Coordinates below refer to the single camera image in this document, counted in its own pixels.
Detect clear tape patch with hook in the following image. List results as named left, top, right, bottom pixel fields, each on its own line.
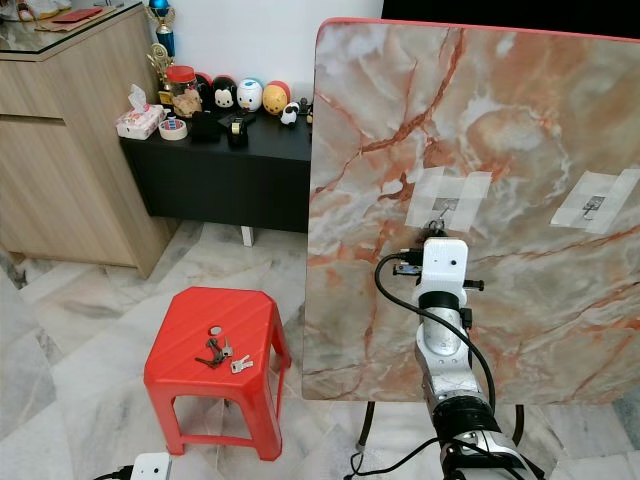
left=549, top=169, right=640, bottom=237
left=404, top=166, right=494, bottom=232

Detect marble table top red edge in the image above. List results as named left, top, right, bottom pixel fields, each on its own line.
left=301, top=16, right=640, bottom=407

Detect black low console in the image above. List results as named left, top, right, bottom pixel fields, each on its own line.
left=119, top=113, right=313, bottom=248

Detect yellow bear plush toy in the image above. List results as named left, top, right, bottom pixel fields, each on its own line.
left=263, top=81, right=293, bottom=117

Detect dark key bunch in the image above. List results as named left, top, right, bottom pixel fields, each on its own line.
left=197, top=336, right=235, bottom=369

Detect red plastic stool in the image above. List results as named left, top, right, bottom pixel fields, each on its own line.
left=143, top=286, right=292, bottom=462

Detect black tape dispenser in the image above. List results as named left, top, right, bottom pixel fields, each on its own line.
left=224, top=111, right=259, bottom=148

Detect white blue plush toy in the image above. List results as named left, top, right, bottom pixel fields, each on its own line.
left=237, top=77, right=266, bottom=114

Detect black mouse plush toy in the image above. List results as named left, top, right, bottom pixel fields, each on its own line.
left=207, top=75, right=239, bottom=114

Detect light wooden cabinet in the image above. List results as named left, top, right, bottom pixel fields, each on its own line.
left=0, top=2, right=174, bottom=278

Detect black television screen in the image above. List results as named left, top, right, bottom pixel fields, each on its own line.
left=381, top=0, right=640, bottom=37

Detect white tape roll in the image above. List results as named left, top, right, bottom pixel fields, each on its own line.
left=158, top=117, right=189, bottom=142

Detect jar with red lid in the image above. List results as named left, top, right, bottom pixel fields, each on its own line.
left=164, top=64, right=202, bottom=120

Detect pink tissue box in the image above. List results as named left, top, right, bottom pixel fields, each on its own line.
left=115, top=84, right=165, bottom=140

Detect gold trophy blue top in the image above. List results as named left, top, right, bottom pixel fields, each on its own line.
left=146, top=0, right=177, bottom=103

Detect red flat book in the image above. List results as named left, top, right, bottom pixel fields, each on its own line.
left=49, top=4, right=107, bottom=24

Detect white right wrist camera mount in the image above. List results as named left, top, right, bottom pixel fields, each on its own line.
left=419, top=236, right=470, bottom=298

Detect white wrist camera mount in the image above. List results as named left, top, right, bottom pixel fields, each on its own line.
left=131, top=452, right=174, bottom=480
left=419, top=236, right=470, bottom=298

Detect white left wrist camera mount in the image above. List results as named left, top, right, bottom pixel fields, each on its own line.
left=131, top=452, right=174, bottom=480

